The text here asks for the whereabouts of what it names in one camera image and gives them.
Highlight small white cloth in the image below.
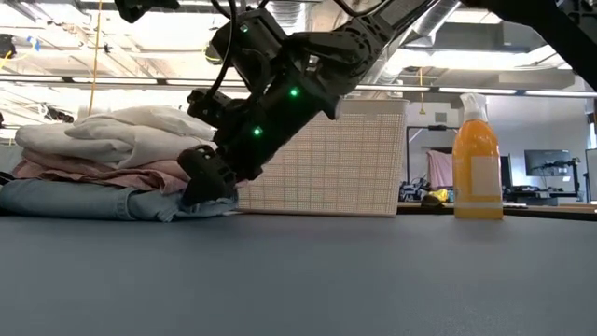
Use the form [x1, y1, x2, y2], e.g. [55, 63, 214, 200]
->
[64, 105, 216, 142]

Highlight white perforated laundry bin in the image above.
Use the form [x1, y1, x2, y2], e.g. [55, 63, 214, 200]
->
[235, 98, 410, 218]

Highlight light blue denim jeans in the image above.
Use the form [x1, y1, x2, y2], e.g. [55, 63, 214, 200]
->
[0, 179, 240, 223]

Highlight pink hanging cloth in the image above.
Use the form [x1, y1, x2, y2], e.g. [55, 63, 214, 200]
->
[426, 148, 453, 190]

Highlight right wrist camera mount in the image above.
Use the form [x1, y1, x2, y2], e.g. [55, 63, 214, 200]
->
[186, 88, 248, 132]

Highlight orange spray bottle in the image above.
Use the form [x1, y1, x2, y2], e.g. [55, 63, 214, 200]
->
[451, 91, 507, 220]

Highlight yellow hanging cable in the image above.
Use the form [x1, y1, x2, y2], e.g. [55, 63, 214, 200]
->
[87, 0, 104, 116]

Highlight dark blue bag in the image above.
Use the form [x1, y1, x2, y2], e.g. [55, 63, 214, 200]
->
[398, 178, 431, 203]

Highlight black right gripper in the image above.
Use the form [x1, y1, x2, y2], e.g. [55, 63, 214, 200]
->
[176, 69, 345, 207]

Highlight white garment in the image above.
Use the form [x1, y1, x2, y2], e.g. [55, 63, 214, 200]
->
[14, 121, 218, 170]

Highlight black metal stand frame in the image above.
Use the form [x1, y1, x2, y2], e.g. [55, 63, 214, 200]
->
[405, 124, 461, 186]

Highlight pink garment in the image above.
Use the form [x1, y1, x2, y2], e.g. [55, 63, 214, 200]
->
[11, 147, 193, 195]

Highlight long ceiling light bar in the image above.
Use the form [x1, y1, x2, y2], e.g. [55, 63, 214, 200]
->
[0, 74, 597, 98]

